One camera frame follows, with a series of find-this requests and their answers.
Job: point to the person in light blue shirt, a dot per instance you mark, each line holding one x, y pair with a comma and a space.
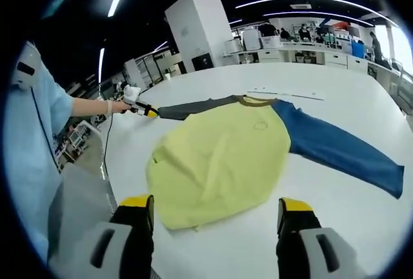
29, 130

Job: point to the white square pillar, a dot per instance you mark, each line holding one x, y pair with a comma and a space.
200, 33

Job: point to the blue storage bin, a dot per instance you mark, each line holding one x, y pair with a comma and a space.
357, 49

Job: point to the ceiling air vent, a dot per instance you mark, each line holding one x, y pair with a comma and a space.
300, 6

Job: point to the yellow long-sleeved garment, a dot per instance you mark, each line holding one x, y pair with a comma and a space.
219, 162

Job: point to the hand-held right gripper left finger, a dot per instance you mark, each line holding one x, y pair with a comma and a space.
135, 230

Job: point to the white counter with drawers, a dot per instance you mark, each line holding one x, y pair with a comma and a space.
335, 61

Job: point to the white storage bin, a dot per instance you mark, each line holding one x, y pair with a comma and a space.
270, 42

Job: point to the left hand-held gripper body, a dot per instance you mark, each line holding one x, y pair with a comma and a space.
132, 93

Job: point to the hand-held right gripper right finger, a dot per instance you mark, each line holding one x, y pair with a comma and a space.
295, 237

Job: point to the black cabinet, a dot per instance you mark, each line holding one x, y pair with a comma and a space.
202, 62

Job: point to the white shelf unit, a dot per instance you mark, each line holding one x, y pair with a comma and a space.
133, 74

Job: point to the white cabinet box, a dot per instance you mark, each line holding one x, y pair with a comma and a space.
251, 40

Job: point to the person's left hand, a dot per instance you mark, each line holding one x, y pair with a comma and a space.
120, 107

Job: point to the white chest-worn device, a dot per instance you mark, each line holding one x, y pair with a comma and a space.
30, 56

